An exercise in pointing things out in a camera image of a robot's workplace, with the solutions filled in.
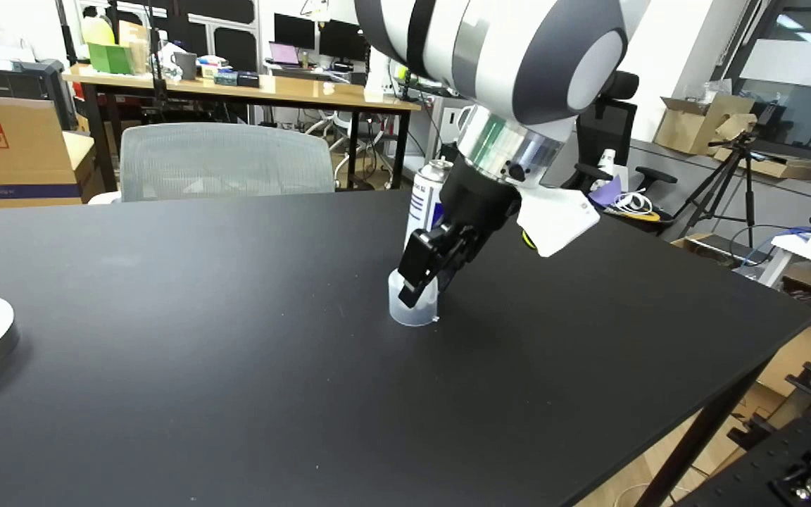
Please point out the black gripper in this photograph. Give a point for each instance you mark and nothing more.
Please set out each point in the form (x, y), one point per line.
(474, 209)

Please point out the white blue spray can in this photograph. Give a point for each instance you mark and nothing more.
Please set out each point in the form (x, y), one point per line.
(426, 195)

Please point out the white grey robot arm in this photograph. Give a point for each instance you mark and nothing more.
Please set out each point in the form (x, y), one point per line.
(529, 69)

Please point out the wooden workbench table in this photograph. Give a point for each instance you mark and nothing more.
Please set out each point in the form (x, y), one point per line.
(272, 92)

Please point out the grey office chair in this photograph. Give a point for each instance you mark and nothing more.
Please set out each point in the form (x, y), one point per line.
(201, 158)

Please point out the black perforated breadboard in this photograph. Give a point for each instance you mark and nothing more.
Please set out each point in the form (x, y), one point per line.
(774, 468)

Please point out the cardboard box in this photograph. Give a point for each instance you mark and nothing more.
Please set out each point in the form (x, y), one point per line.
(41, 161)

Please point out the black camera tripod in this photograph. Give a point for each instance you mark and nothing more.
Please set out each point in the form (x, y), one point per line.
(707, 195)

